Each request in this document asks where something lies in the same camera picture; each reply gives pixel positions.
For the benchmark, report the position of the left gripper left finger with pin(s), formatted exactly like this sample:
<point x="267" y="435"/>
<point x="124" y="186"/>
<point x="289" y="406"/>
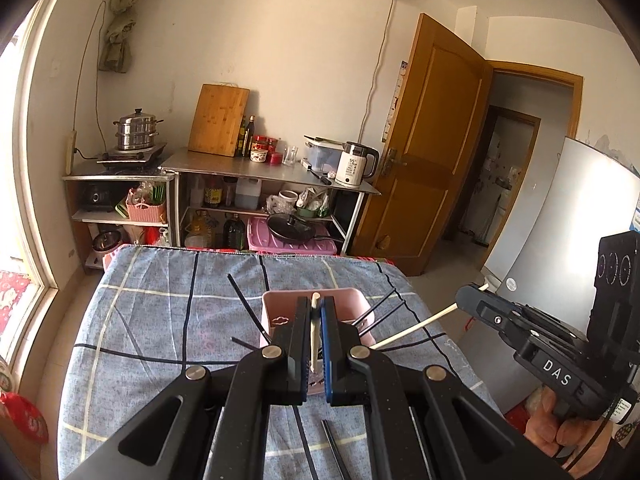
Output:
<point x="211" y="425"/>

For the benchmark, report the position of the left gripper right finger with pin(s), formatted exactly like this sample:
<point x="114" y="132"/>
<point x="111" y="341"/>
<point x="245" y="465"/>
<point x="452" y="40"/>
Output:
<point x="422" y="424"/>

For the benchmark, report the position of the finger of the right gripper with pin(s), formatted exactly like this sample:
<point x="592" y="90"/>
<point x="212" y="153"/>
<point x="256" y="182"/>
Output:
<point x="500" y="309"/>

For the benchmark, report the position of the silver steel chopstick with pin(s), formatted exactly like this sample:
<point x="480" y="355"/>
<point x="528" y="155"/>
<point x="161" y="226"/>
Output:
<point x="387" y="344"/>

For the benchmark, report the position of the black chopstick pair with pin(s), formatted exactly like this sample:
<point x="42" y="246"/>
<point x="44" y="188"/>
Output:
<point x="339" y="460"/>

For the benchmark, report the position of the cream and steel chopstick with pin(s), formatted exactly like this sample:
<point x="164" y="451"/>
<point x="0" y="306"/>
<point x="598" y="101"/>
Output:
<point x="315" y="338"/>

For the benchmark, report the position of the long black chopstick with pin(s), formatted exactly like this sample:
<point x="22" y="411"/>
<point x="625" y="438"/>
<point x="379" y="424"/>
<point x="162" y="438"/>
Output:
<point x="243" y="344"/>

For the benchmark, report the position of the black chopstick steel handle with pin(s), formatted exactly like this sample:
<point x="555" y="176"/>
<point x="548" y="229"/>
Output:
<point x="380" y="320"/>

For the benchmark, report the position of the steel kitchen table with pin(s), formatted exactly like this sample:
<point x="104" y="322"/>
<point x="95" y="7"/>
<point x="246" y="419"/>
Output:
<point x="183" y="163"/>

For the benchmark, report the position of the person's right hand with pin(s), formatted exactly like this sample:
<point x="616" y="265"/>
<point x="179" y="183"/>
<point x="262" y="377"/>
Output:
<point x="548" y="434"/>

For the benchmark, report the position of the white refrigerator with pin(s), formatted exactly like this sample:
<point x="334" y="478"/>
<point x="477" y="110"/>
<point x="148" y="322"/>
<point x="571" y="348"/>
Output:
<point x="591" y="196"/>

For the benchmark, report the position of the black frying pan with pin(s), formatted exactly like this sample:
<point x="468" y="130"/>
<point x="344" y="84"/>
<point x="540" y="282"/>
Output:
<point x="289" y="229"/>

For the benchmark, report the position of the white electric kettle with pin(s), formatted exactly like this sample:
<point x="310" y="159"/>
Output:
<point x="357" y="163"/>

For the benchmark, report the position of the pink small basket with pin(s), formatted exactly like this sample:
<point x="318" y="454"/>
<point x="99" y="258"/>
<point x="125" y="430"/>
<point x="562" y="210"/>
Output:
<point x="145" y="213"/>

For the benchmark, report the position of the small side shelf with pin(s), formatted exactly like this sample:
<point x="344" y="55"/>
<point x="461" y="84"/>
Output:
<point x="96" y="200"/>

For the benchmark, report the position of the brown wooden door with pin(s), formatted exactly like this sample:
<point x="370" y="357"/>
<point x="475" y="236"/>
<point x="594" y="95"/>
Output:
<point x="428" y="153"/>

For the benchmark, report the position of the clear plastic storage box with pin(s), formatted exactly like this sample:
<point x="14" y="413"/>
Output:
<point x="323" y="154"/>

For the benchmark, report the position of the induction cooker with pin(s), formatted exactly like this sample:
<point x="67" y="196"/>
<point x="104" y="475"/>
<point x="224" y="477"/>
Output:
<point x="131" y="158"/>

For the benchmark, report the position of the red jar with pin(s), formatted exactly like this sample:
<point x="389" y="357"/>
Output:
<point x="264" y="150"/>

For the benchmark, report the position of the dark sauce bottle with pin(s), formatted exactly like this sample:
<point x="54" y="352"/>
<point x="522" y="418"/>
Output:
<point x="245" y="136"/>

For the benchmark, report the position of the steel steamer pot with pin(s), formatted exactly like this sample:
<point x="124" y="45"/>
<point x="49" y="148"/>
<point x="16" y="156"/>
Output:
<point x="136" y="131"/>

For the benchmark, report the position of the wooden cutting board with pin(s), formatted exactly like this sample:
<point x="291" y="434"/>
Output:
<point x="217" y="119"/>

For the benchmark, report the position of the hanging grey cloth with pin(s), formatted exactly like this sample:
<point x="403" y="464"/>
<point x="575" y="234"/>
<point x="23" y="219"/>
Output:
<point x="115" y="55"/>

